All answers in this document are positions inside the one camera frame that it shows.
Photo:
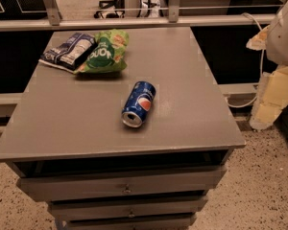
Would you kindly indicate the black office chair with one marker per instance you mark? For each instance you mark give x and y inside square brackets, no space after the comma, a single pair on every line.
[110,9]

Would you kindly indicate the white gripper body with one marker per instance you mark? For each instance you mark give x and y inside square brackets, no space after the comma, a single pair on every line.
[283,38]

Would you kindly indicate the green chip bag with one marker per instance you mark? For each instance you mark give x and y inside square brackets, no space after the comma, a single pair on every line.
[108,56]

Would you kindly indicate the blue pepsi can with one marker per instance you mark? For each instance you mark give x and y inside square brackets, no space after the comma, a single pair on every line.
[138,104]

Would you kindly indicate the grey drawer cabinet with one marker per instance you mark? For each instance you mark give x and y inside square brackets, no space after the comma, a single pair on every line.
[66,125]

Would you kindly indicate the bottom grey drawer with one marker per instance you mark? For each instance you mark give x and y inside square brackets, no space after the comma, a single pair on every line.
[137,223]

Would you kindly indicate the blue chip bag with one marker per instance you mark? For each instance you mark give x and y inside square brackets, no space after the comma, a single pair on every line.
[71,53]

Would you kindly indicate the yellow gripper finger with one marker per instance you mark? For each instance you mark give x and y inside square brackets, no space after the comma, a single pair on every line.
[258,42]
[271,98]

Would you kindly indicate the top grey drawer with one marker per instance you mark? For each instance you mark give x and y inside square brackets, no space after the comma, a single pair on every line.
[135,183]

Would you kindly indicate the grey metal railing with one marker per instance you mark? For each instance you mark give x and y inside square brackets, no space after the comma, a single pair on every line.
[60,15]

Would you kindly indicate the middle grey drawer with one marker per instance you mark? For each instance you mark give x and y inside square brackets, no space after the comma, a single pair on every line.
[130,208]

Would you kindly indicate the grey drawer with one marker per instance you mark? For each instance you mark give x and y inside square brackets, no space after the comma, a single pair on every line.
[135,183]
[137,223]
[130,208]

